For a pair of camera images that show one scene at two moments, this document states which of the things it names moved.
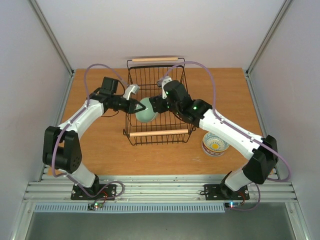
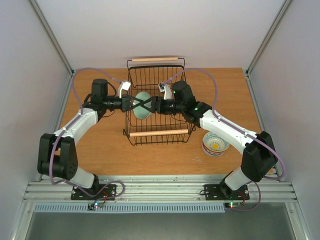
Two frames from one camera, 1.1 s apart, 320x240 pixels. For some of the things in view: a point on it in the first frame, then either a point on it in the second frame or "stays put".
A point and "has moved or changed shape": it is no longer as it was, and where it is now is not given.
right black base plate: (218, 192) stays put
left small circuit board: (92, 206) stays put
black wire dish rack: (167, 127) stays put
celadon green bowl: (147, 114) has moved or changed shape
